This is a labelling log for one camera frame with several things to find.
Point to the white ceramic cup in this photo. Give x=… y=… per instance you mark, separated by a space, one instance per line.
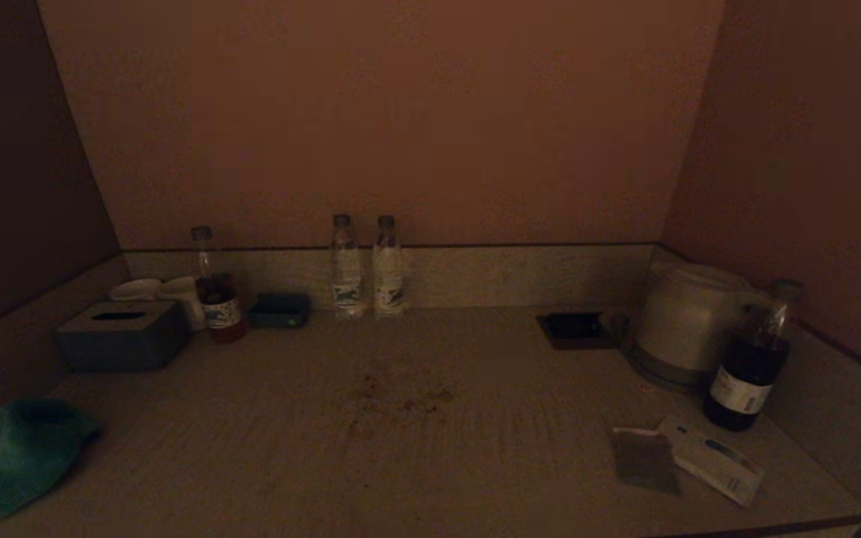
x=185 y=299

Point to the black recessed socket panel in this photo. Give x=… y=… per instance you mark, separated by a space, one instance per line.
x=576 y=330

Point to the white paper sachet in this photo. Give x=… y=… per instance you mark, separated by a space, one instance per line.
x=722 y=463

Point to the dark cola bottle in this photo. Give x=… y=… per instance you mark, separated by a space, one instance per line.
x=748 y=373

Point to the white saucer dish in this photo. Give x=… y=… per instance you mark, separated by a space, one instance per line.
x=134 y=290

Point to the small blue tray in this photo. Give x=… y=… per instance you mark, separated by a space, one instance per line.
x=279 y=312

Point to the clear water bottle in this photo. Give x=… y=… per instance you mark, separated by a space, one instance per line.
x=347 y=276
x=388 y=276

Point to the amber tea bottle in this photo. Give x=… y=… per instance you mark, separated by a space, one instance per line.
x=220 y=306

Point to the grey kettle base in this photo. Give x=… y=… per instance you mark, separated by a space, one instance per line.
x=658 y=372

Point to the white electric kettle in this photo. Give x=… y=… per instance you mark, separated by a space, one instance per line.
x=684 y=317

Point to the grey tea bag sachet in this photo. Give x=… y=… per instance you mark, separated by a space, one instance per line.
x=643 y=463

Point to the green fluffy cloth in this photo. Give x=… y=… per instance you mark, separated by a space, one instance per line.
x=27 y=456

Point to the grey tissue box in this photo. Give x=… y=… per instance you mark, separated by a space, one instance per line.
x=120 y=340

